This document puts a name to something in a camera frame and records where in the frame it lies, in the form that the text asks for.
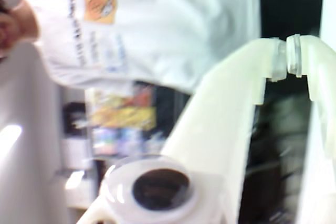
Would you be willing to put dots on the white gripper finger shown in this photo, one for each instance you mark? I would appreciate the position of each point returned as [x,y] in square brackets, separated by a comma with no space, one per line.
[215,119]
[323,72]

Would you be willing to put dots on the yellow printed box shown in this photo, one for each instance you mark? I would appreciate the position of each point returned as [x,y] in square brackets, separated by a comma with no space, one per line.
[126,113]

